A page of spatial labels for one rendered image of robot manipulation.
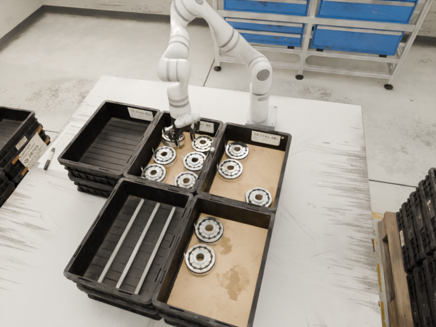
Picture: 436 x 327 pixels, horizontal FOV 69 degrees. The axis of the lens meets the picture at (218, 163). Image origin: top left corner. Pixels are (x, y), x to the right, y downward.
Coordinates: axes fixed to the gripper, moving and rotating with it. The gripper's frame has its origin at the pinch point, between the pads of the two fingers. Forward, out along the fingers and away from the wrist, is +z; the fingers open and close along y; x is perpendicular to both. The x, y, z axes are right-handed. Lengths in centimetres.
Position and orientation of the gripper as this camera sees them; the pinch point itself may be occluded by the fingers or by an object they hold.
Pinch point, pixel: (185, 140)
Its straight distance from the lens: 123.7
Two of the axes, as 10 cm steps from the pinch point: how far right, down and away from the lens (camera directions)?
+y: -8.8, 3.8, -2.9
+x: 4.7, 6.7, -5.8
